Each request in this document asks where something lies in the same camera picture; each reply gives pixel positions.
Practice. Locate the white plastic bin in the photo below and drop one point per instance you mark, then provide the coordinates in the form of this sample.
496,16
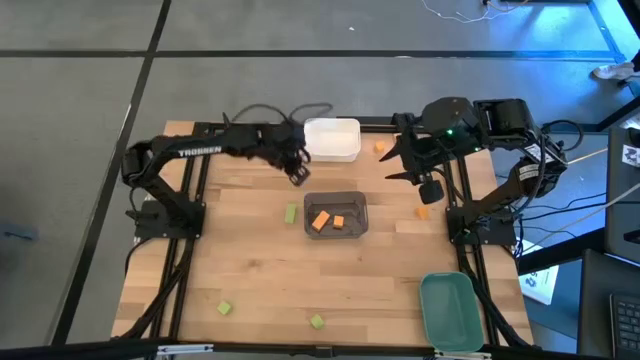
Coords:
332,142

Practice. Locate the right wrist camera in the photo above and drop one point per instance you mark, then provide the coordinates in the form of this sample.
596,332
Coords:
431,192

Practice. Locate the black desk foot bar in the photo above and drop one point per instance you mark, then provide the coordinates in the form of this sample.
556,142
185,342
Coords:
560,252

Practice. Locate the silver frame bracket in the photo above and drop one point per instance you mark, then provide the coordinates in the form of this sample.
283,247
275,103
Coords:
462,356
185,349

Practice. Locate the dark grey desk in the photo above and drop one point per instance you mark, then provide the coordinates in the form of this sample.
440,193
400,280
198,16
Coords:
597,310
622,220

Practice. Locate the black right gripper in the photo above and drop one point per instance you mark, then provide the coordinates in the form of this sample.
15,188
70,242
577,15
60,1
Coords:
425,150

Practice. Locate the green half-cylinder block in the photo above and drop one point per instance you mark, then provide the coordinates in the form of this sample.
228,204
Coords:
317,321

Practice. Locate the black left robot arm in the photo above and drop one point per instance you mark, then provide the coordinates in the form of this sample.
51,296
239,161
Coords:
200,150

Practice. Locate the small orange wooden cube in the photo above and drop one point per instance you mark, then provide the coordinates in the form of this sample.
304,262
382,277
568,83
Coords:
338,222

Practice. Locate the long green wooden block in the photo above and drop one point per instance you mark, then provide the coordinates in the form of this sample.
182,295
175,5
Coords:
290,213

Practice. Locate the white printed paper sheet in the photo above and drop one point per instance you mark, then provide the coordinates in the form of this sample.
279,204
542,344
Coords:
540,287

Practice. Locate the black keyboard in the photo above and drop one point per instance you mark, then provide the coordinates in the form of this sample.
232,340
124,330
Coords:
627,325

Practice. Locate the green wooden cube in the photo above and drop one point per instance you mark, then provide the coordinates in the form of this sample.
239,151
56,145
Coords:
224,308

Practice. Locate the grey translucent plastic bin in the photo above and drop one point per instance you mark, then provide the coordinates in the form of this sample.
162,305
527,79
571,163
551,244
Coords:
350,205

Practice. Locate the teal green plastic bin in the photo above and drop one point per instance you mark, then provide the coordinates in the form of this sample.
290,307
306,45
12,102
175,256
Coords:
450,310

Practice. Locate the person's shoe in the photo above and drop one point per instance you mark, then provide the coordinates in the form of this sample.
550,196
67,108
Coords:
612,71

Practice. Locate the paper with printed code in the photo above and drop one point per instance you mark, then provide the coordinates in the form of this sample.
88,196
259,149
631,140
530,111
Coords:
631,155

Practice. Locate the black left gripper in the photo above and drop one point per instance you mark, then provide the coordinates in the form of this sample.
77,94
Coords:
285,147

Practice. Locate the long orange wooden block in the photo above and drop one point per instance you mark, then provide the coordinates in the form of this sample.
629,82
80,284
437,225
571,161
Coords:
320,221

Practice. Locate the person's leg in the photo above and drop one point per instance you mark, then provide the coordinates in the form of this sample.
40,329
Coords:
636,62

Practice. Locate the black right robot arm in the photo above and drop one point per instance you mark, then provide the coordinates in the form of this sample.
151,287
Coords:
505,117

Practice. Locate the black flat box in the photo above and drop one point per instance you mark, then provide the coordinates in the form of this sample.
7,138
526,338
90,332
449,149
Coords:
370,120

